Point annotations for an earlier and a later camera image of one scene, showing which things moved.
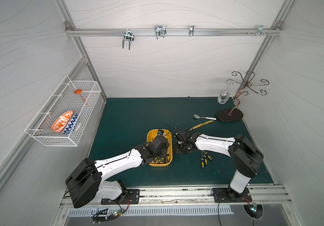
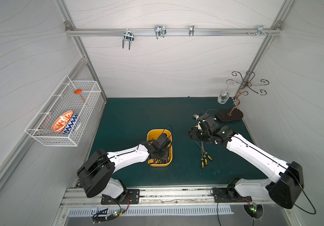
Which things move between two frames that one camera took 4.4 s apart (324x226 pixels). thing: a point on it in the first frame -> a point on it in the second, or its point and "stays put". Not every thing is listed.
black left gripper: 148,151 stays put
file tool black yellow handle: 202,161 stays put
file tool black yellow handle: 206,159 stays put
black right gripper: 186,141 -> 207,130
